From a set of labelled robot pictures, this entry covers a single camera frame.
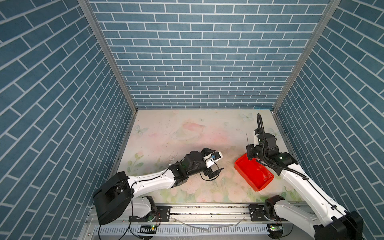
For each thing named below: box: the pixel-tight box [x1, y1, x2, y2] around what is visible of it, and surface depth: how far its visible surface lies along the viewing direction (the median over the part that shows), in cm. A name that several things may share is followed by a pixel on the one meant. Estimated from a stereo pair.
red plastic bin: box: [234, 153, 275, 192], surface depth 85 cm
